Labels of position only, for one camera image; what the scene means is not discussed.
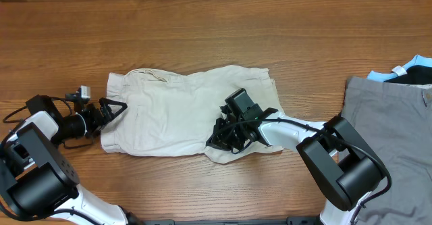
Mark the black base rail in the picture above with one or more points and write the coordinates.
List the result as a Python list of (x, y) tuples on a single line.
[(229, 222)]

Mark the blue and black garment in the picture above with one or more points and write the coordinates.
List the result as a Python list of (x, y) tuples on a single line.
[(416, 71)]

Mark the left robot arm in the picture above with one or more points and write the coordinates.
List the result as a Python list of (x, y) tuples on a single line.
[(37, 181)]

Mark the grey shorts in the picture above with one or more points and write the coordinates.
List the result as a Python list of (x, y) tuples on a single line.
[(395, 120)]

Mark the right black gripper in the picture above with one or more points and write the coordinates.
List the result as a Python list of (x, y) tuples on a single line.
[(221, 142)]

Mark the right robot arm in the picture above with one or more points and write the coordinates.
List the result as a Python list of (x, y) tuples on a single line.
[(344, 167)]

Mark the beige shorts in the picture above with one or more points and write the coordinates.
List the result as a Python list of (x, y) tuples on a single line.
[(171, 115)]

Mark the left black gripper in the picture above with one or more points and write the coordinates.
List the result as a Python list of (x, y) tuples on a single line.
[(100, 121)]

